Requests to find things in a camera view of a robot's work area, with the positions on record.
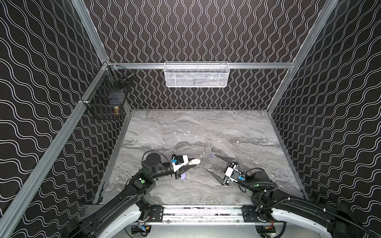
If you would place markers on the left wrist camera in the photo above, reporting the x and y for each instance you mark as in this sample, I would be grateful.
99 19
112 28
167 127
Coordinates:
178 161

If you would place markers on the aluminium front rail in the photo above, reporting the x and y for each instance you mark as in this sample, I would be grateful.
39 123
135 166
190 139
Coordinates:
216 214

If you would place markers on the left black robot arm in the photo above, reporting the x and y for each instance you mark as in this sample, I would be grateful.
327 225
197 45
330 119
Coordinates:
128 206

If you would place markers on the white mesh wall basket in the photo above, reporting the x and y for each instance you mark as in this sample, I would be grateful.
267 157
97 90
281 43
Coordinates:
194 74

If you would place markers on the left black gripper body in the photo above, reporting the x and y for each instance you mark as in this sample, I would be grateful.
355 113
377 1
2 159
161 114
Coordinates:
174 172

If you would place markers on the black wire wall basket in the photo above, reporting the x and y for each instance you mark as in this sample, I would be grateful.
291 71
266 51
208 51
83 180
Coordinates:
111 91

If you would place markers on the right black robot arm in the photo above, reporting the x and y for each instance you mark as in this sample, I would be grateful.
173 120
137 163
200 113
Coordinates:
270 203

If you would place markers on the beige earbud charging case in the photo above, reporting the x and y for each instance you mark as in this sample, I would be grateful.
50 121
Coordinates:
194 161

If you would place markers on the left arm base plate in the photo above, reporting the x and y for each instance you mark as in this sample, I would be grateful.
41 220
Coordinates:
153 213

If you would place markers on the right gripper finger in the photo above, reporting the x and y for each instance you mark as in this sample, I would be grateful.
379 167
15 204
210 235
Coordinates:
217 177
226 159

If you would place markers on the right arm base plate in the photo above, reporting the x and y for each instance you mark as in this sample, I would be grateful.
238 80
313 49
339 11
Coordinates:
252 215

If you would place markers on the brass object in basket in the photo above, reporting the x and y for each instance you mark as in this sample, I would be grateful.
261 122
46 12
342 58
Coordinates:
116 110

